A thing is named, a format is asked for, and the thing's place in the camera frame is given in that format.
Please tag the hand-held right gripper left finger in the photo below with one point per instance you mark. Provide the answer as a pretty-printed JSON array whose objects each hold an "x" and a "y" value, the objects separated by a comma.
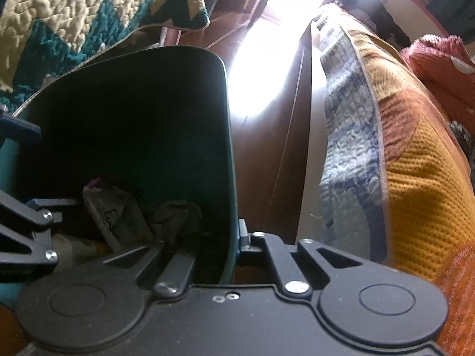
[{"x": 182, "y": 259}]

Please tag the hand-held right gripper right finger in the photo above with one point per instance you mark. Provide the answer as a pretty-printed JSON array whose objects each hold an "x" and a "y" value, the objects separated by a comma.
[{"x": 243, "y": 239}]

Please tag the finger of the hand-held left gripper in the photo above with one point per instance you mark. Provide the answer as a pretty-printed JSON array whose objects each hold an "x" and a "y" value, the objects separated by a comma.
[
  {"x": 18, "y": 129},
  {"x": 22, "y": 215}
]

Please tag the dark foil wrapper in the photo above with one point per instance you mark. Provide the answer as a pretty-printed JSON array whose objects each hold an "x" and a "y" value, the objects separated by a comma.
[{"x": 174, "y": 215}]

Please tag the white cookie snack wrapper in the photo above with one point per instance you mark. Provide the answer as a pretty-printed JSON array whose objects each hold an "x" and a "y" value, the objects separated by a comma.
[{"x": 115, "y": 218}]

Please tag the dark green deer-print bin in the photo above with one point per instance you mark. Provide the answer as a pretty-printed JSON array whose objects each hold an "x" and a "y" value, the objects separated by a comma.
[{"x": 148, "y": 118}]

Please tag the white bed base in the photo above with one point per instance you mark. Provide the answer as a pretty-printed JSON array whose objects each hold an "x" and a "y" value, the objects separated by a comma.
[{"x": 311, "y": 155}]

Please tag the teal zigzag quilt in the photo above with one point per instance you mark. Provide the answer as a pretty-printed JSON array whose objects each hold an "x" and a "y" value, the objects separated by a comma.
[{"x": 74, "y": 15}]

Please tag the orange patchwork quilt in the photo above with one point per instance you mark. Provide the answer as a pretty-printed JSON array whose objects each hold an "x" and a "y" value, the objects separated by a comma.
[{"x": 415, "y": 163}]

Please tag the black jacket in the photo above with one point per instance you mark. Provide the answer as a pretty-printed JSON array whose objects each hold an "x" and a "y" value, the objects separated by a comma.
[{"x": 465, "y": 137}]

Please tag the pink striped blanket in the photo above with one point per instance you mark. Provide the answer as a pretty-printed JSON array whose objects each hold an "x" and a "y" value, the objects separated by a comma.
[{"x": 441, "y": 70}]

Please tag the dark clothing pile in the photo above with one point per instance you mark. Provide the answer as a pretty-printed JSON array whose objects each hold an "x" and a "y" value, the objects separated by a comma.
[{"x": 378, "y": 11}]

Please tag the dark teal hanging cloth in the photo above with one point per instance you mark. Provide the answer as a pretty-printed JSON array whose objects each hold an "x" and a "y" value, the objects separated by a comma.
[{"x": 452, "y": 0}]

